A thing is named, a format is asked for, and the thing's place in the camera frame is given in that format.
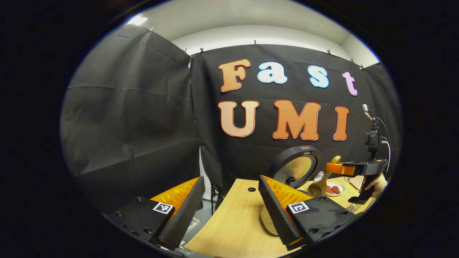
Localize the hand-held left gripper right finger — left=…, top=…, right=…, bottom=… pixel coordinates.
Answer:
left=257, top=175, right=359, bottom=251

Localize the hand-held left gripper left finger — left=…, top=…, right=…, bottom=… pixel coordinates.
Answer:
left=102, top=176, right=207, bottom=251

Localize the wooden spoon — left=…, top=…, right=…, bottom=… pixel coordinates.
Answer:
left=308, top=156, right=342, bottom=198

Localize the black rice cooker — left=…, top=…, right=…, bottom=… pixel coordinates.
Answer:
left=260, top=145, right=323, bottom=236

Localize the white round plate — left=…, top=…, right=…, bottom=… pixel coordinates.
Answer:
left=325, top=182, right=346, bottom=197

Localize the black tripod stand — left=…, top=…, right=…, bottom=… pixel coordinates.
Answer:
left=209, top=183, right=226, bottom=215

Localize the black backdrop cloth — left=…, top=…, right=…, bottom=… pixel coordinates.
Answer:
left=60, top=24, right=403, bottom=215

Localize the row of black clips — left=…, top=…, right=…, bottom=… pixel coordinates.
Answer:
left=149, top=27, right=366, bottom=70

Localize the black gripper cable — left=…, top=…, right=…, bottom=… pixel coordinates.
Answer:
left=377, top=116, right=392, bottom=173

